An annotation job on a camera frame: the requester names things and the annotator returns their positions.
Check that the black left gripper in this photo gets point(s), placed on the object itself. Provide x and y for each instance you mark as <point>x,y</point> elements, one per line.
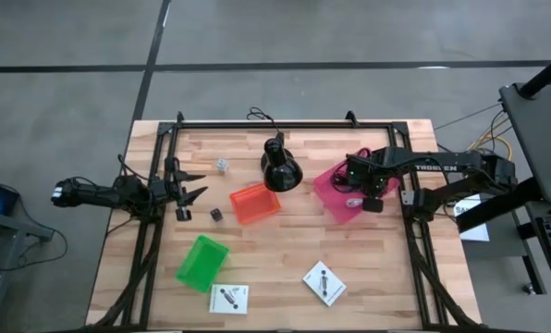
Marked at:
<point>170,192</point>

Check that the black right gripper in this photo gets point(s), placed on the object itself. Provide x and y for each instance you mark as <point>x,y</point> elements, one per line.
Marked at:
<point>368,178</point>

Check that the small clear white adapter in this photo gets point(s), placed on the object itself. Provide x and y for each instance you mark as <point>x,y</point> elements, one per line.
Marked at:
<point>222,164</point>

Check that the small black cube charger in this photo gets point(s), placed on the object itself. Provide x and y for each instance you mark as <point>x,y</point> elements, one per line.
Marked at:
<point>216,215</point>

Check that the white adapter box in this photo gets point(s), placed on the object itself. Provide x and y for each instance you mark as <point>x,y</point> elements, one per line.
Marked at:
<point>324,283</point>
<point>229,299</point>

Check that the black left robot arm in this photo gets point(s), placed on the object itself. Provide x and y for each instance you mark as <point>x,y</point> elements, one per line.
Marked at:
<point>95,194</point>

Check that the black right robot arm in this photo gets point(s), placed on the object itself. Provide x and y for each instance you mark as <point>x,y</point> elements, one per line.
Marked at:
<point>442,166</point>

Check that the pink plastic bin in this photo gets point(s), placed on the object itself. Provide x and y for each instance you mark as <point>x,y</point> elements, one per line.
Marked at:
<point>333,200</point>

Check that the orange plastic basket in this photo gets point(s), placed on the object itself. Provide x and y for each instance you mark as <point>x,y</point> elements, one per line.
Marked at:
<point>254,203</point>

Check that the green plastic basket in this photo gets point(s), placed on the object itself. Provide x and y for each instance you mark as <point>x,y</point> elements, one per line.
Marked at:
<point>201,263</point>

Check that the black desk lamp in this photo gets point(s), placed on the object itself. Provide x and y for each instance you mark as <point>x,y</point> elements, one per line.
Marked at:
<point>280,178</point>

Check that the white paper sheet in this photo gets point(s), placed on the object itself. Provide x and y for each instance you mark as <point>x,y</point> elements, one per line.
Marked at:
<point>476,231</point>

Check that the grey closed laptop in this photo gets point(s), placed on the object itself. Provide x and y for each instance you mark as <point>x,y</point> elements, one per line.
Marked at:
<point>539,139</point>

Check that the grey metal stand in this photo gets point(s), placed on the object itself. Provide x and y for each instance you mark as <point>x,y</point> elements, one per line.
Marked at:
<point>7,231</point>

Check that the black pole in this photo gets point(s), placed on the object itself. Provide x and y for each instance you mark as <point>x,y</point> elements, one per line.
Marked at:
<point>543,76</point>

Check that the black side desk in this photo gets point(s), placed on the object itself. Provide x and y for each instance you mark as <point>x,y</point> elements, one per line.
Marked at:
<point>548,287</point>

